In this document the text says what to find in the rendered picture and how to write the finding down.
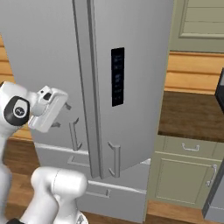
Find silver fridge door, plain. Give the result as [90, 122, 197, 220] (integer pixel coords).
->
[0, 0, 88, 152]

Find silver fridge door handle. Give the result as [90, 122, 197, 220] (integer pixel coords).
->
[68, 117, 83, 152]
[107, 141, 122, 179]

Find grey appliance with dark edge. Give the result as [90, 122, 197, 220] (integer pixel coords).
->
[201, 167, 224, 224]

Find black microwave oven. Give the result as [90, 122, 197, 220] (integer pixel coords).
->
[213, 67, 224, 116]

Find silver fridge drawer handle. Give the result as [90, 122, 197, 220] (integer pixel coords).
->
[66, 155, 90, 169]
[85, 188, 112, 200]

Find silver fridge drawer front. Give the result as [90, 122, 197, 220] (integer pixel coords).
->
[33, 141, 152, 192]
[74, 179, 148, 224]

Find silver fridge door, black panel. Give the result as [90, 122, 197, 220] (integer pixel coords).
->
[72, 0, 175, 179]

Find sage green base cupboard door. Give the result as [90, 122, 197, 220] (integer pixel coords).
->
[149, 150, 223, 210]

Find sage green drawer front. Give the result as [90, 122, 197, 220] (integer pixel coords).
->
[162, 135, 219, 161]

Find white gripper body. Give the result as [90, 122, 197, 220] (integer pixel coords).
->
[28, 88, 70, 134]

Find sage green wall cupboard door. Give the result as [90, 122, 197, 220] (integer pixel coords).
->
[169, 0, 224, 54]

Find silver cupboard door handle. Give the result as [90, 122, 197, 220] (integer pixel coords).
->
[205, 164, 219, 188]

